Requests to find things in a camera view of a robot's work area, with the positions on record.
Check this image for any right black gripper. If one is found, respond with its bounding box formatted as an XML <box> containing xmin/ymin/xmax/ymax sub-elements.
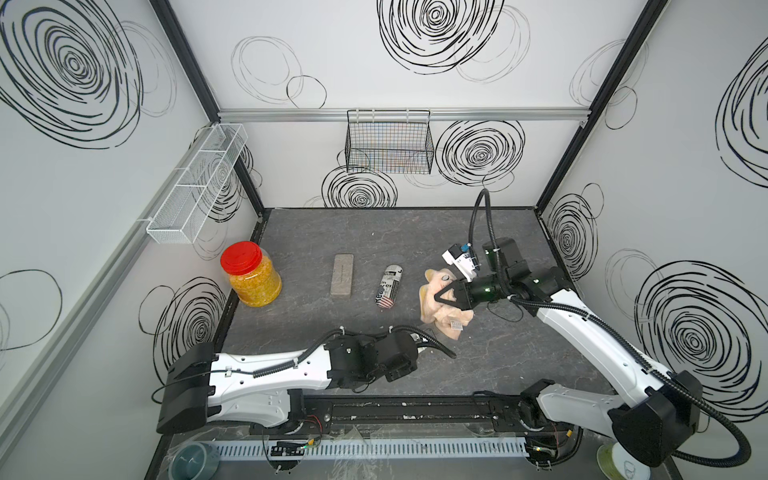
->
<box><xmin>432</xmin><ymin>274</ymin><xmax>507</xmax><ymax>311</ymax></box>

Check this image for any grey rectangular eyeglass case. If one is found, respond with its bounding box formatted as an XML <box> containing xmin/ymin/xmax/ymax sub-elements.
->
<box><xmin>330</xmin><ymin>253</ymin><xmax>354</xmax><ymax>298</ymax></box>

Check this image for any grey oval eyeglass case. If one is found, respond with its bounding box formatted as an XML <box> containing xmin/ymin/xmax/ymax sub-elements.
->
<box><xmin>410</xmin><ymin>333</ymin><xmax>439</xmax><ymax>353</ymax></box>

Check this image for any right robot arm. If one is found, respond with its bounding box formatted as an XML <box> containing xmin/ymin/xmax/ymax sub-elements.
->
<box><xmin>431</xmin><ymin>238</ymin><xmax>752</xmax><ymax>468</ymax></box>

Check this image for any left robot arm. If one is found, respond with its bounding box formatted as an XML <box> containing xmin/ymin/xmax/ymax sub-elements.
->
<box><xmin>156</xmin><ymin>328</ymin><xmax>427</xmax><ymax>435</ymax></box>

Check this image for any red lid yellow jar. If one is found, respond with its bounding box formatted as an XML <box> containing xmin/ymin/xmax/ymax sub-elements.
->
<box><xmin>220</xmin><ymin>241</ymin><xmax>282</xmax><ymax>308</ymax></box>

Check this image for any green tape roll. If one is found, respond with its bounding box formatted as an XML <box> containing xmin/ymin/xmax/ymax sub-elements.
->
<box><xmin>596</xmin><ymin>443</ymin><xmax>651</xmax><ymax>480</ymax></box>

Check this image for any white mesh shelf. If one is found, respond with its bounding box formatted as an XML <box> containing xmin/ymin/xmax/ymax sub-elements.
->
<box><xmin>146</xmin><ymin>123</ymin><xmax>248</xmax><ymax>245</ymax></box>

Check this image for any teal tape roll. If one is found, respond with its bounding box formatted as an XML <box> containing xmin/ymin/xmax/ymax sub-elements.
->
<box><xmin>168</xmin><ymin>442</ymin><xmax>220</xmax><ymax>480</ymax></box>

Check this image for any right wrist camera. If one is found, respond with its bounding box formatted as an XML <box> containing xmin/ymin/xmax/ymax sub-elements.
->
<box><xmin>442</xmin><ymin>243</ymin><xmax>480</xmax><ymax>282</ymax></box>

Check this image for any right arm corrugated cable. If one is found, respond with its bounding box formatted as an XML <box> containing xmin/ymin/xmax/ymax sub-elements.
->
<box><xmin>467</xmin><ymin>188</ymin><xmax>752</xmax><ymax>469</ymax></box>

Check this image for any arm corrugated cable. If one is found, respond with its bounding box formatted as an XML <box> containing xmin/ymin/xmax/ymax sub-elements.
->
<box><xmin>467</xmin><ymin>188</ymin><xmax>752</xmax><ymax>469</ymax></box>
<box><xmin>251</xmin><ymin>325</ymin><xmax>457</xmax><ymax>379</ymax></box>

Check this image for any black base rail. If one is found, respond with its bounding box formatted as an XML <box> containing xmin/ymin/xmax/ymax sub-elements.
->
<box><xmin>167</xmin><ymin>394</ymin><xmax>625</xmax><ymax>434</ymax></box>

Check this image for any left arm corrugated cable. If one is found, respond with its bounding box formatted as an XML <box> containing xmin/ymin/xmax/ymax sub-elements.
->
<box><xmin>251</xmin><ymin>325</ymin><xmax>457</xmax><ymax>379</ymax></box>

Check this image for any black wire basket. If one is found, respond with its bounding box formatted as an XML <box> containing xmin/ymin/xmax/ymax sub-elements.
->
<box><xmin>344</xmin><ymin>109</ymin><xmax>435</xmax><ymax>175</ymax></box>

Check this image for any white slotted cable duct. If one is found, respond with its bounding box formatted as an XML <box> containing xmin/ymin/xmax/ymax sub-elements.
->
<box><xmin>209</xmin><ymin>437</ymin><xmax>529</xmax><ymax>461</ymax></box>

